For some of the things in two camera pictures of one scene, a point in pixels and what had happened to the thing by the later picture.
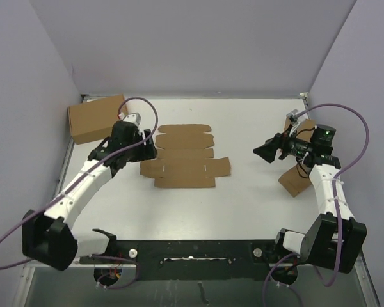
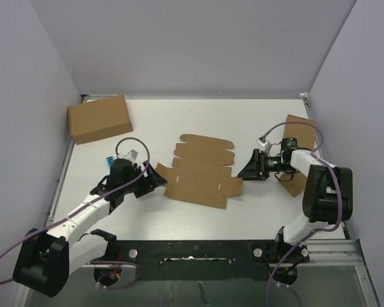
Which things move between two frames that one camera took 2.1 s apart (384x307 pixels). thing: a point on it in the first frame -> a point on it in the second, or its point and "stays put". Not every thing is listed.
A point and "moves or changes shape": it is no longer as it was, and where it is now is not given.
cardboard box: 92,121 stays put
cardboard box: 304,129 stays put
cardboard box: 184,159 moves or changes shape
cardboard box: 294,180 stays put
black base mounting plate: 200,259 stays put
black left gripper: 148,151 -> 151,181
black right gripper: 280,141 -> 255,170
